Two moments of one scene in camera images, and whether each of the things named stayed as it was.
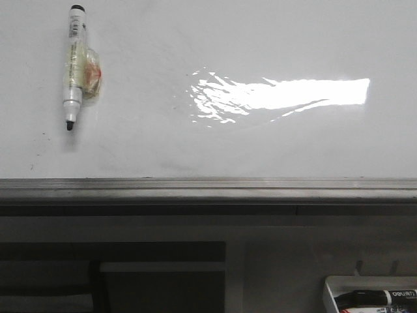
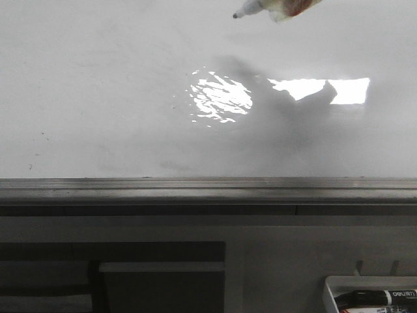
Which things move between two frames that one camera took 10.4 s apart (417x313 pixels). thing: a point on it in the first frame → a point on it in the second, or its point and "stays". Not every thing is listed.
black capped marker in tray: x=376 y=297 stays
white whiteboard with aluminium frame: x=212 y=108 stays
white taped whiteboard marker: x=83 y=68 → x=280 y=10
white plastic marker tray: x=335 y=286 stays
